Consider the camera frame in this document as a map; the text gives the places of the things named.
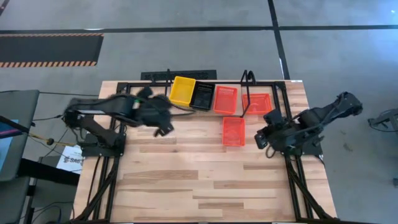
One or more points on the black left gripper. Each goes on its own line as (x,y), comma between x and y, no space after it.
(154,109)

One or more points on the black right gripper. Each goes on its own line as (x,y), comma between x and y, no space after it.
(283,138)

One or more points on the orange plastic basket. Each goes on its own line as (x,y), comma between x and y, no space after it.
(234,132)
(259,104)
(225,101)

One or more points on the yellow plastic basket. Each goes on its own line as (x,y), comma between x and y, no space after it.
(182,91)

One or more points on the black plastic basket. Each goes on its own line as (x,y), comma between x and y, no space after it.
(202,98)

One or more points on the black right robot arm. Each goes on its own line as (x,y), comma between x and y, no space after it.
(323,113)

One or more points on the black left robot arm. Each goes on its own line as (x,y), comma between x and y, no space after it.
(93,107)

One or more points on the black perforated panel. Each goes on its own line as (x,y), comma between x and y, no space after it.
(192,73)

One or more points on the black arched clamp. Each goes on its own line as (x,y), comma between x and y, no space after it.
(244,76)

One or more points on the white printed paper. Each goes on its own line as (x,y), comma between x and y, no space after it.
(73,158)

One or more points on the black hazard striped floor mat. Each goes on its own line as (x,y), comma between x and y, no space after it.
(46,49)

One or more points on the black metal beam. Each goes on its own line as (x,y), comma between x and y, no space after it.
(46,171)

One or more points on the grey metal stand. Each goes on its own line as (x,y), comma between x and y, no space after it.
(385,117)

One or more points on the grey side table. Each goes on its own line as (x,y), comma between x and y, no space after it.
(18,102)

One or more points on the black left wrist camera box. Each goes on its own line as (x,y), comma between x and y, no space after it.
(164,130)

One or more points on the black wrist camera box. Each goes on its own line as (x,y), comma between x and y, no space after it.
(273,116)
(164,130)

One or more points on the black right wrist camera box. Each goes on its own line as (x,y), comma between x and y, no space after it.
(273,116)

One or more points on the black frame wooden shelf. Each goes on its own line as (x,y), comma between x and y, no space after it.
(240,93)

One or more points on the black aluminium table frame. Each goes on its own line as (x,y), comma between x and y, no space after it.
(280,84)

